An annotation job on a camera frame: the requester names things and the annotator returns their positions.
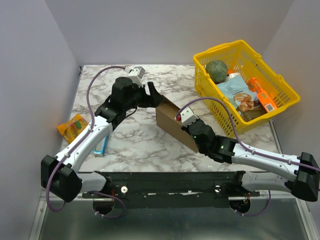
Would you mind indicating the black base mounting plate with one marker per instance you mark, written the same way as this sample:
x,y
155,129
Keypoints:
x,y
156,190

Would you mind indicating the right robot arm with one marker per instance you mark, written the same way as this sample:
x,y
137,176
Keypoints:
x,y
299,175

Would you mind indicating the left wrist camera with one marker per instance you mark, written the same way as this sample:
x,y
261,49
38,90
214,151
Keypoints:
x,y
136,74

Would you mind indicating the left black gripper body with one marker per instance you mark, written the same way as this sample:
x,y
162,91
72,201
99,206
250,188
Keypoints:
x,y
139,98

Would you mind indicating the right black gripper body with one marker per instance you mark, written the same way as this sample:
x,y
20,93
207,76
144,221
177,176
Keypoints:
x,y
194,128

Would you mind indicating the brown cardboard box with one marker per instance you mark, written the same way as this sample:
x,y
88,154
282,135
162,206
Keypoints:
x,y
165,119

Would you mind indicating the light blue snack pouch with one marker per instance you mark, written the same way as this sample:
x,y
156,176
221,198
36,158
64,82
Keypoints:
x,y
239,95

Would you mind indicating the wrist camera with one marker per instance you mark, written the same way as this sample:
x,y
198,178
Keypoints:
x,y
136,74
186,116

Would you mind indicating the orange candy bag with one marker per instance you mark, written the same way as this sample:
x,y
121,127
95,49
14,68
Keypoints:
x,y
71,129

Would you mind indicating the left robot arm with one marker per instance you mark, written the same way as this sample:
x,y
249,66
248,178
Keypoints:
x,y
60,174

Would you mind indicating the yellow plastic basket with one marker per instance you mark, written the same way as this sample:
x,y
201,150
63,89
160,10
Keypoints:
x,y
241,57

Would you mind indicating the blue toothpaste box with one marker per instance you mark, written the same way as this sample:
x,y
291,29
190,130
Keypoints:
x,y
101,147

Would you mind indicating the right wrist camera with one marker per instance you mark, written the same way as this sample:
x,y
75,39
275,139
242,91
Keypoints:
x,y
186,116

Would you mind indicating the orange snack box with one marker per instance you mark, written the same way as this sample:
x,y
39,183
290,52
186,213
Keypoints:
x,y
263,97

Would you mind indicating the green round melon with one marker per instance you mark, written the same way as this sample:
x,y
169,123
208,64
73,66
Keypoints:
x,y
217,71

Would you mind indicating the white orange bottle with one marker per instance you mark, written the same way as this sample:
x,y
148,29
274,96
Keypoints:
x,y
232,74

